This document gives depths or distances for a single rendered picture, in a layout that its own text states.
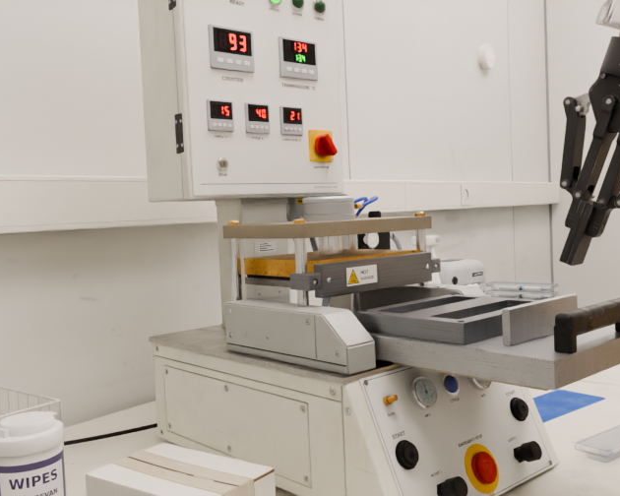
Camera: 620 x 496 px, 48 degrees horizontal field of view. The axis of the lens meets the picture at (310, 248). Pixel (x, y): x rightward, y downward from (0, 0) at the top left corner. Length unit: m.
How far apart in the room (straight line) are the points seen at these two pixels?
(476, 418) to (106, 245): 0.80
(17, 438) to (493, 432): 0.59
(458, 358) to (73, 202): 0.80
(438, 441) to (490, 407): 0.12
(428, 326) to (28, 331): 0.78
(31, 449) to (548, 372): 0.56
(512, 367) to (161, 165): 0.64
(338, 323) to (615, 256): 2.66
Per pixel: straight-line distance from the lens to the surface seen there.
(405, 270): 1.03
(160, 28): 1.15
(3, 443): 0.86
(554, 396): 1.44
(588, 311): 0.78
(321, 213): 1.02
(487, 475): 0.94
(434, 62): 2.54
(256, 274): 1.04
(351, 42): 2.12
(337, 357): 0.84
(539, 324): 0.84
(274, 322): 0.92
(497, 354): 0.76
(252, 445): 1.00
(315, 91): 1.24
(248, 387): 0.98
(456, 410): 0.94
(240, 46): 1.15
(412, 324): 0.83
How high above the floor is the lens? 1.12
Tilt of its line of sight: 3 degrees down
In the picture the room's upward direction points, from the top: 3 degrees counter-clockwise
